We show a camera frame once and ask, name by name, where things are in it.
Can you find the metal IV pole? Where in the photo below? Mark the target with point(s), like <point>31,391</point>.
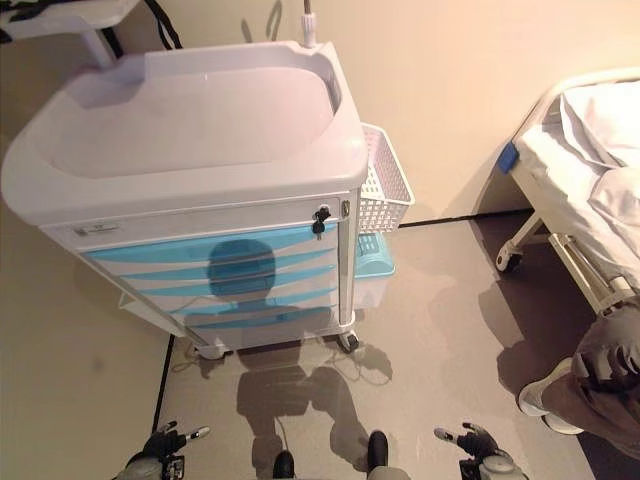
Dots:
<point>310,25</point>

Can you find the silver robot right leg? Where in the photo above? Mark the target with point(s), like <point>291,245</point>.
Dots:
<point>380,455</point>

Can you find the light blue lidded waste bin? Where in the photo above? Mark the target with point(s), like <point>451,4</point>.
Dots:
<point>372,260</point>

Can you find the white hospital bed frame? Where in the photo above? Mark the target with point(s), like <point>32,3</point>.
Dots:
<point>550,235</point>

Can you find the person in grey-brown clothes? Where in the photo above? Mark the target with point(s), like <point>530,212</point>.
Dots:
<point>600,400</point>

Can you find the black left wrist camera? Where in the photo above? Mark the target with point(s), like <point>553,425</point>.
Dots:
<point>176,469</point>

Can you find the white bed sheet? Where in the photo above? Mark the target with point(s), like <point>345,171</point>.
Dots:
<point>600,165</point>

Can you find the white lattice side basket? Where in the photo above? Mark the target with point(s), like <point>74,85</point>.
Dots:
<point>385,195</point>

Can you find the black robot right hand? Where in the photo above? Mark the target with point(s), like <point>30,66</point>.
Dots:
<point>475,442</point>

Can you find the white overbed table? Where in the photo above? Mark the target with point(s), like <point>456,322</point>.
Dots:
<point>60,20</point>

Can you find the white and blue medical cart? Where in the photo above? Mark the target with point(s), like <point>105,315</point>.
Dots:
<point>175,130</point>

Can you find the cart caster wheel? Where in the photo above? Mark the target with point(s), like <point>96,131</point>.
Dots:
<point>350,342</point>

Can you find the white sneaker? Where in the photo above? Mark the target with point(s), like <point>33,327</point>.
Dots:
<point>562,425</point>
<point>540,390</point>

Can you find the blue bed corner bumper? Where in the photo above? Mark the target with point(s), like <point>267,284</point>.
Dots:
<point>510,157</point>

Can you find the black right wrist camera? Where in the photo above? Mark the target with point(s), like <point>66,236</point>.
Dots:
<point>469,471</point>

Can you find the silver cart latch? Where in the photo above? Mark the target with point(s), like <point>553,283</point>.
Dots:
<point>345,210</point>

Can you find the black key bunch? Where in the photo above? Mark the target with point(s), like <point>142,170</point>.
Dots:
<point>320,222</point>

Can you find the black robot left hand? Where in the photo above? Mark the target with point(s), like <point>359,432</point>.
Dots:
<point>162,445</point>

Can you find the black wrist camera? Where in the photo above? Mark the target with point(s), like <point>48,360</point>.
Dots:
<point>176,469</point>
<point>469,471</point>

